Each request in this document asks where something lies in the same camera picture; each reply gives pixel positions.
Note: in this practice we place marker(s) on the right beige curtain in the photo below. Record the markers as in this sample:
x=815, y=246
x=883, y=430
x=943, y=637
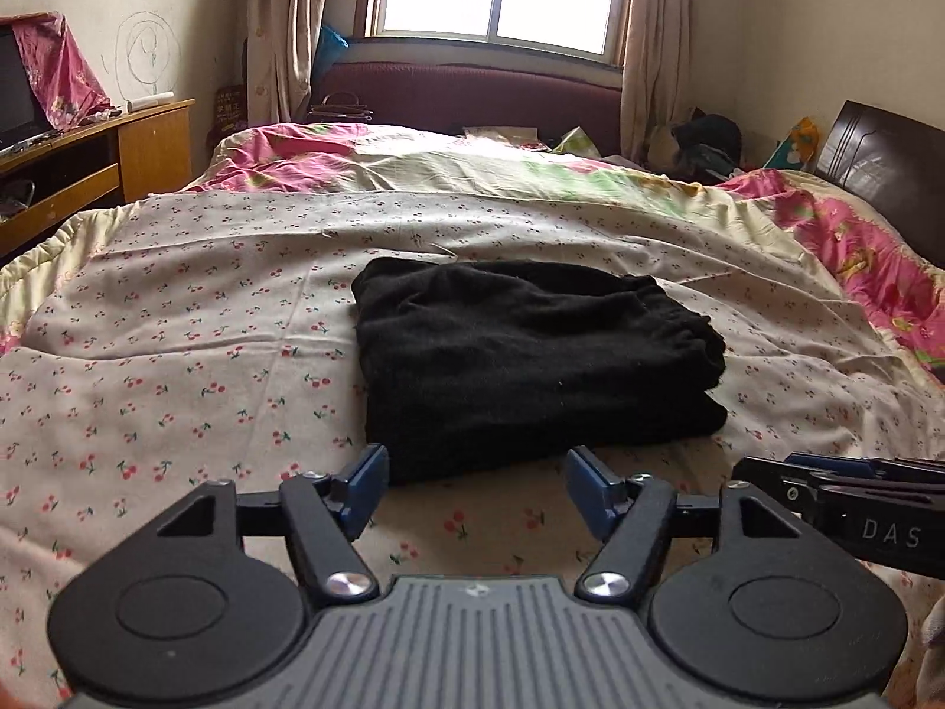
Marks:
x=656, y=63

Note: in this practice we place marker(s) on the cherry print bed sheet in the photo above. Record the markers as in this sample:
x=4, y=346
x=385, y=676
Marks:
x=197, y=337

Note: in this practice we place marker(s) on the colourful bag by headboard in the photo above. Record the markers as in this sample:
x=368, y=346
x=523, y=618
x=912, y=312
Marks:
x=796, y=151

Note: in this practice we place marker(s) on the maroon padded window bench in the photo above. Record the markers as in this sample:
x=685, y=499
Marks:
x=446, y=98

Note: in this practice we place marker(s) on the brown handbag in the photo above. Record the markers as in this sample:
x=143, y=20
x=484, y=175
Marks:
x=339, y=107

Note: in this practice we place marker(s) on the dark wooden headboard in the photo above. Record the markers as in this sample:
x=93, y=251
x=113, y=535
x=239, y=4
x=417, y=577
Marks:
x=894, y=163

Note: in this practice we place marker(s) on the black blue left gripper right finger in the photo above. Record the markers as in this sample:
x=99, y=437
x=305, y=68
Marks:
x=729, y=599

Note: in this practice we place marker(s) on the pink floral quilt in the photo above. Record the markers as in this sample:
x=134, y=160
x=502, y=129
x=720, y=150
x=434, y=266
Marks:
x=900, y=291

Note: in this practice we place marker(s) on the black television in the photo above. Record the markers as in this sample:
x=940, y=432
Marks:
x=21, y=117

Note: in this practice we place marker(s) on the dark clothes pile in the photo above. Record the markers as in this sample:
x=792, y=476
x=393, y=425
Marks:
x=706, y=149

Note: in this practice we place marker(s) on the beige curtain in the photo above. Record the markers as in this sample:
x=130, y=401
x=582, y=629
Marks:
x=656, y=63
x=281, y=42

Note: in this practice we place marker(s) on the wooden side cabinet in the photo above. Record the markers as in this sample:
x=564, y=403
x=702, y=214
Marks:
x=108, y=164

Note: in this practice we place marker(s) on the pink cloth over television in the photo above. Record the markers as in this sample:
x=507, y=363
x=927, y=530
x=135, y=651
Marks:
x=62, y=81

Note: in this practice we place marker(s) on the left beige curtain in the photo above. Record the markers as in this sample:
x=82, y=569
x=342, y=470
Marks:
x=281, y=42

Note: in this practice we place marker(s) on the black pants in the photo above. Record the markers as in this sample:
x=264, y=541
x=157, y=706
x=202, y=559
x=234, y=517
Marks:
x=475, y=366

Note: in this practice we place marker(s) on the blue bag by window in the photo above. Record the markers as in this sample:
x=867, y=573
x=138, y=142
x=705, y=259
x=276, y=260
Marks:
x=331, y=47

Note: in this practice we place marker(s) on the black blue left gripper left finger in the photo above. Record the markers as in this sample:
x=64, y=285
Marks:
x=218, y=592

